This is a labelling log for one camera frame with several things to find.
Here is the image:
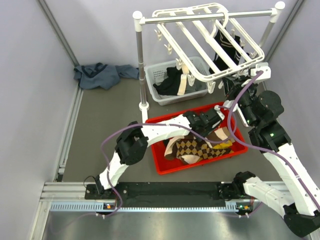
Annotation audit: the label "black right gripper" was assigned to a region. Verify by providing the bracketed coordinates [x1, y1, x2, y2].
[223, 74, 259, 126]

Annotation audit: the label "white clip hanger frame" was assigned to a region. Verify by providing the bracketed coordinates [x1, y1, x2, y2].
[144, 2, 265, 93]

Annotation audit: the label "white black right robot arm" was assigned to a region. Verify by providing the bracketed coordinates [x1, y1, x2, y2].
[220, 77, 320, 238]

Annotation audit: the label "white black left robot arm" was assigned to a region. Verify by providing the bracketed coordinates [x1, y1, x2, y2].
[94, 108, 225, 199]

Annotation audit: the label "black sock white stripes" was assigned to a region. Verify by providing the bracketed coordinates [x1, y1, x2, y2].
[213, 30, 242, 71]

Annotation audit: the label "brown yellow argyle sock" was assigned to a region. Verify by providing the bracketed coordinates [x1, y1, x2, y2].
[176, 138, 235, 165]

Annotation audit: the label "black clothes in basket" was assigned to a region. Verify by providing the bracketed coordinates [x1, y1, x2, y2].
[152, 66, 198, 96]

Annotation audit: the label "red plastic bin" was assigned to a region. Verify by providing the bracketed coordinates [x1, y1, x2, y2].
[146, 101, 248, 175]

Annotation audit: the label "white plastic laundry basket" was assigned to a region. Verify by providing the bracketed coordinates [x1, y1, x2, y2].
[145, 60, 208, 106]

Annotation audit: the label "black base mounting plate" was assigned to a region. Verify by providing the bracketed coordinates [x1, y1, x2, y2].
[85, 182, 247, 201]

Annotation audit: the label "blue crumpled cloth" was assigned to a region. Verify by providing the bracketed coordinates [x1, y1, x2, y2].
[73, 62, 140, 90]

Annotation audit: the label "white metal drying rack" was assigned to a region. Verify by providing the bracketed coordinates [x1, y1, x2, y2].
[132, 1, 286, 122]

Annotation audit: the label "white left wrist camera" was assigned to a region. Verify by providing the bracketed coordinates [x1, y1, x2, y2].
[214, 105, 225, 121]

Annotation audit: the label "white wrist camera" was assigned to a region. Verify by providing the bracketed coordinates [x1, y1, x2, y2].
[249, 62, 271, 83]
[214, 105, 225, 121]

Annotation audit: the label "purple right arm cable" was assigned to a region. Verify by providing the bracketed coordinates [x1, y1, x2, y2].
[226, 71, 320, 211]

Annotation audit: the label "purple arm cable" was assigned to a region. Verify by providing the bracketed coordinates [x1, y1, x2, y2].
[100, 104, 248, 217]
[226, 71, 320, 211]

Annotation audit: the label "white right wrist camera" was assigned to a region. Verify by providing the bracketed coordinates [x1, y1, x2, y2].
[249, 62, 271, 83]

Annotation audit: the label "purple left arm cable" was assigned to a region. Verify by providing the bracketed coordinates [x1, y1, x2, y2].
[100, 104, 248, 217]

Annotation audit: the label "aluminium frame rail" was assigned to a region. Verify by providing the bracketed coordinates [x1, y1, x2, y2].
[39, 181, 296, 212]

